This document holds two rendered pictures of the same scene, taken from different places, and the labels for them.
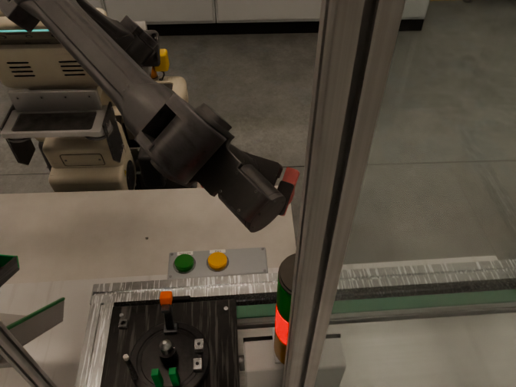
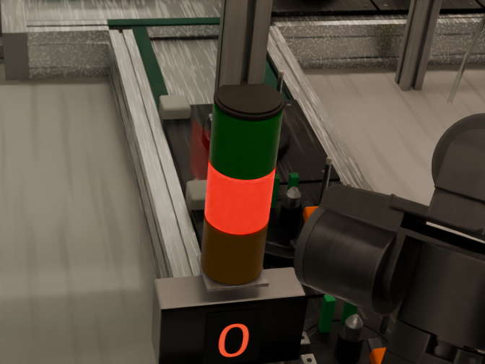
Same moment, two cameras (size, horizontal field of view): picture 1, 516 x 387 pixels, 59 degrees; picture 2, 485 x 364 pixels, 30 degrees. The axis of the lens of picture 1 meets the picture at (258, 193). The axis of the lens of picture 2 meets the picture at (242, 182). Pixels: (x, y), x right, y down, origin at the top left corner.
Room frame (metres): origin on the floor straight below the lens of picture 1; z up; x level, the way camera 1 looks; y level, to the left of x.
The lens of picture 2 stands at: (0.78, -0.17, 1.73)
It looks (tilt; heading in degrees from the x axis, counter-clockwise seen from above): 35 degrees down; 167
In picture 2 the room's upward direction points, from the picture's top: 6 degrees clockwise
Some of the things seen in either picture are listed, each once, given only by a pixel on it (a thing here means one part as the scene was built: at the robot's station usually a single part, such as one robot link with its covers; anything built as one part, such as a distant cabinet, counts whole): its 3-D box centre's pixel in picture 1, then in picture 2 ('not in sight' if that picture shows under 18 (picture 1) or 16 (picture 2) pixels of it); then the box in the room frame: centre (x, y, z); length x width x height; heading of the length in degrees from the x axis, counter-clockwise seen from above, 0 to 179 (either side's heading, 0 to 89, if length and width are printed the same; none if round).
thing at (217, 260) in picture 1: (217, 262); not in sight; (0.56, 0.09, 0.96); 0.04 x 0.04 x 0.02
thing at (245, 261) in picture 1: (218, 269); not in sight; (0.56, 0.09, 0.93); 0.21 x 0.07 x 0.06; 94
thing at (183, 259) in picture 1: (184, 263); not in sight; (0.55, 0.16, 0.96); 0.04 x 0.04 x 0.02
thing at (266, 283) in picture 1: (309, 293); not in sight; (0.51, -0.11, 0.91); 0.89 x 0.06 x 0.11; 94
